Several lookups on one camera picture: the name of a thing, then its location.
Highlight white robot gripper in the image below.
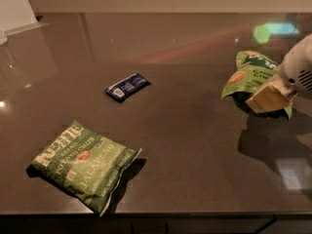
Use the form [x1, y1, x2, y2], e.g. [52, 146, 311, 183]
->
[246, 34, 312, 113]

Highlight green rice chip bag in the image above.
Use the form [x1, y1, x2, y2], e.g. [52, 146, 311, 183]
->
[221, 51, 293, 120]

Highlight green jalapeno potato chips bag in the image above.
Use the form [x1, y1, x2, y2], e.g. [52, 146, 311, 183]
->
[29, 121, 140, 215]

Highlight dark blue snack packet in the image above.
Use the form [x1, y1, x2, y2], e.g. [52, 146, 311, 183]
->
[104, 73, 150, 103]

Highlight white object at left edge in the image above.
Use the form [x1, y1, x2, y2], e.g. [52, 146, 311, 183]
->
[0, 0, 47, 46]

